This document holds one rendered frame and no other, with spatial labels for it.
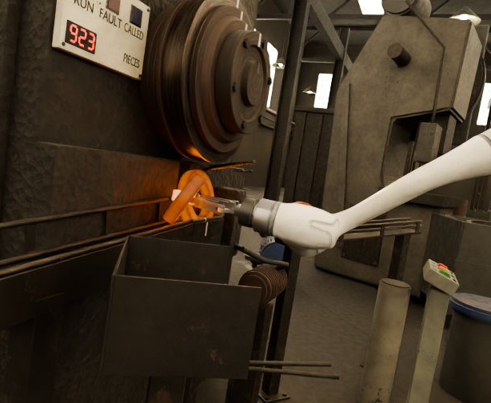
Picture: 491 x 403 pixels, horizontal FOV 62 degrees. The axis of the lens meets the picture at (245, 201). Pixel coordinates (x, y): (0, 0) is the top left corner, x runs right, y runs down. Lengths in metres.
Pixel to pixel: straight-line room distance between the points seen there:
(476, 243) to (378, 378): 1.51
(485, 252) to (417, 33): 1.89
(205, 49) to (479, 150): 0.69
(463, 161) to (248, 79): 0.57
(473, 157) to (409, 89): 2.75
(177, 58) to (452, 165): 0.70
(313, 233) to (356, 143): 2.91
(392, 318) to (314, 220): 0.82
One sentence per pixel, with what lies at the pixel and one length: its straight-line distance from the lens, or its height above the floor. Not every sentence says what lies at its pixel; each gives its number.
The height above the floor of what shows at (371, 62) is 1.95.
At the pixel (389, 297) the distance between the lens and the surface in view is 1.71.
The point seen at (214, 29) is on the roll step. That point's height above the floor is 1.21.
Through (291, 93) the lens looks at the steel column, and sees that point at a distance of 10.25.
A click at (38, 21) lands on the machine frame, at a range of 0.97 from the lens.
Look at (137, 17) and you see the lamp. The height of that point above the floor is 1.20.
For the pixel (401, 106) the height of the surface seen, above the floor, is 1.58.
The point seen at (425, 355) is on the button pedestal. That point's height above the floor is 0.27.
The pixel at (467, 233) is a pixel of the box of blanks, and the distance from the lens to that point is 3.03.
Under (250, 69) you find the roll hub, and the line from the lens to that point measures 1.15.
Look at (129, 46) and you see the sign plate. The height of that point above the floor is 1.13.
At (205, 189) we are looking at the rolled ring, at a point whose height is 0.79.
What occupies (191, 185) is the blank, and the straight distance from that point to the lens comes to 1.04.
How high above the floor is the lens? 0.89
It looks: 5 degrees down
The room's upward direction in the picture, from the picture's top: 9 degrees clockwise
